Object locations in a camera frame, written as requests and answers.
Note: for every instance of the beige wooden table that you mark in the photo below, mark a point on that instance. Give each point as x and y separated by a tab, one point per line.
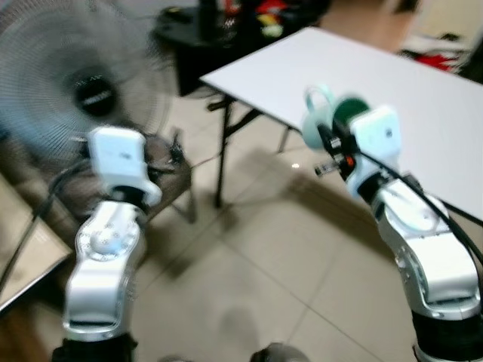
23	264

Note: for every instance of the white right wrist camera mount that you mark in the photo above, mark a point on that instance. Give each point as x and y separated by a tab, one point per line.
377	136

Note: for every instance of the red and yellow toy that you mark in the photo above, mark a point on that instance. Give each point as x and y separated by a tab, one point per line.
270	16

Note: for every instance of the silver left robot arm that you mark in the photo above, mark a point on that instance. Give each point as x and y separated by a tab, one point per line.
102	271

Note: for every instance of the brown padded chair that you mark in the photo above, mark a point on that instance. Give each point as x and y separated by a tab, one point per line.
170	185

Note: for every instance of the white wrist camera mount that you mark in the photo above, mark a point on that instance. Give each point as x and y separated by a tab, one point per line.
377	136
121	158

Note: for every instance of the grey robot foot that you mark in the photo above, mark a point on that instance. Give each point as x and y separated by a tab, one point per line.
281	353

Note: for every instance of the white folding table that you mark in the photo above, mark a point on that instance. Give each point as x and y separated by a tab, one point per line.
362	68

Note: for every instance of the light green mug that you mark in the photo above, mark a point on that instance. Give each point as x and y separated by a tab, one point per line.
312	128

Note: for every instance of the grey standing fan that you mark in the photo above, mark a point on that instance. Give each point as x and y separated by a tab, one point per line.
94	95

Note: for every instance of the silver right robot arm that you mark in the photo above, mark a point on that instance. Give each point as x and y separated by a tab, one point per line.
430	256

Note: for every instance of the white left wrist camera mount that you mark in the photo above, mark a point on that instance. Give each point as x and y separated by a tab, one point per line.
121	158

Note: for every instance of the black side table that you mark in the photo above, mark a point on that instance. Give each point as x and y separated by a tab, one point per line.
196	47

